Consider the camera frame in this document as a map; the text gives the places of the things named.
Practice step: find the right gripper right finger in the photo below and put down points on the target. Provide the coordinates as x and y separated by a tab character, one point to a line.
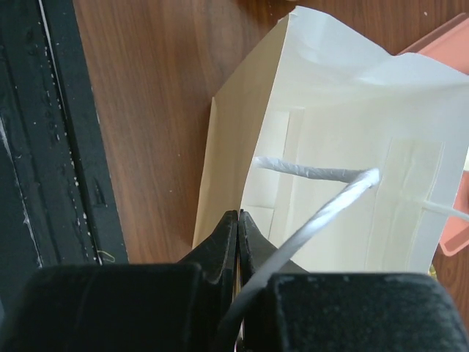
302	311

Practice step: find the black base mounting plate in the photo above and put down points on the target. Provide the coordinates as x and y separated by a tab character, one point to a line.
57	200

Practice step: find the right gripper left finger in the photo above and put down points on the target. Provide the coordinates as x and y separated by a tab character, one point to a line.
154	307

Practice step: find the brown paper bag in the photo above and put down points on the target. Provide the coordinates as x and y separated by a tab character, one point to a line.
315	92

